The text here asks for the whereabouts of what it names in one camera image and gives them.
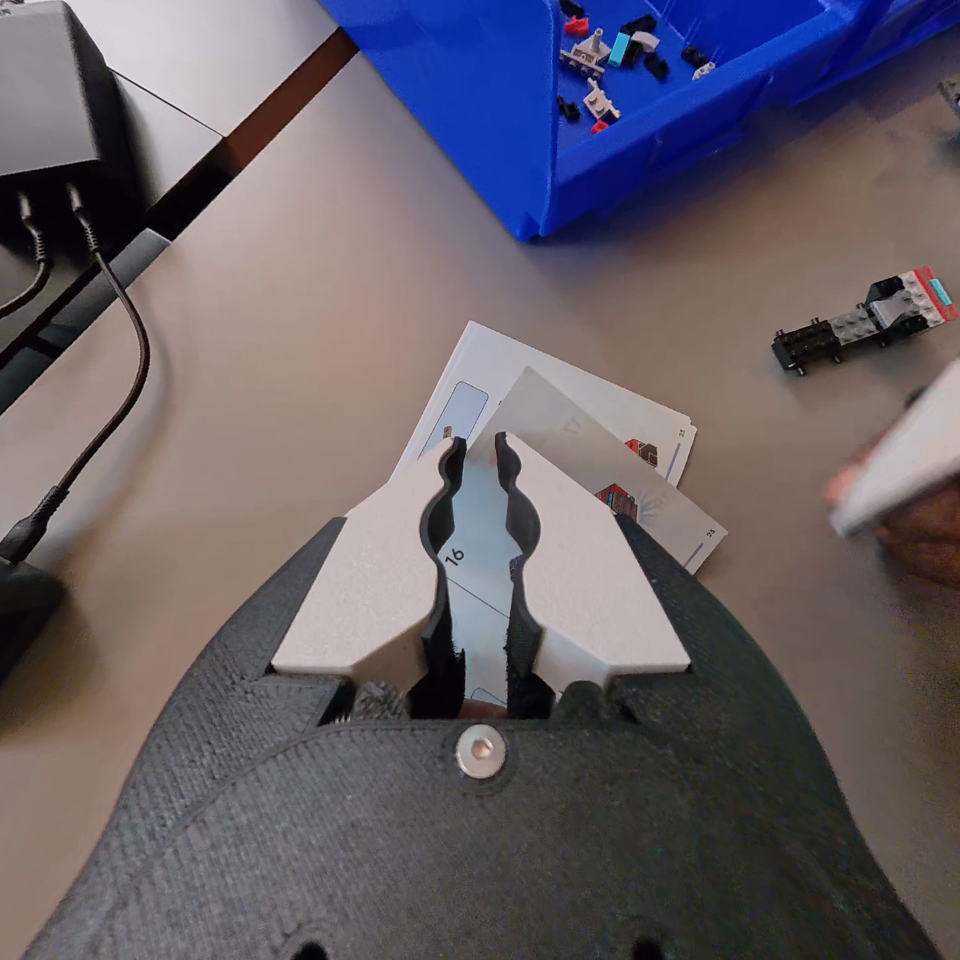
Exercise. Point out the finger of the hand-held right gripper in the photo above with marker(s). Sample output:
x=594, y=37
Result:
x=915, y=457

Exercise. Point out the blue plastic parts bin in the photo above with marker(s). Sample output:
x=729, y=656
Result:
x=465, y=90

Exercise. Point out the grey desk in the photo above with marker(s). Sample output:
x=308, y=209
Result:
x=300, y=375

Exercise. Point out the pile of loose toy bricks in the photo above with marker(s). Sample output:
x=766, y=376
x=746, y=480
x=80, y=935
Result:
x=600, y=52

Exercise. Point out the black adapter block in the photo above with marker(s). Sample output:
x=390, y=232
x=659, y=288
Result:
x=26, y=622

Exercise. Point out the wood-edged table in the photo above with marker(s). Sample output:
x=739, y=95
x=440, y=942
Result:
x=202, y=60

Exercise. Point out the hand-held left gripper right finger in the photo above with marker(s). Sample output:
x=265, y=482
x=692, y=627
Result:
x=600, y=592

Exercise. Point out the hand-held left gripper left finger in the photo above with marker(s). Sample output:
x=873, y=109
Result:
x=360, y=592

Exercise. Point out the toy brick truck model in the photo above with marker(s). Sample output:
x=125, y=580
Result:
x=862, y=322

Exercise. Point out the person's right hand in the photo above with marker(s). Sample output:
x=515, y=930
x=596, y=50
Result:
x=926, y=547

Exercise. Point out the brick instruction booklet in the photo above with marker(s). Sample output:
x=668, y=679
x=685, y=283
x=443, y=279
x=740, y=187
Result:
x=585, y=420

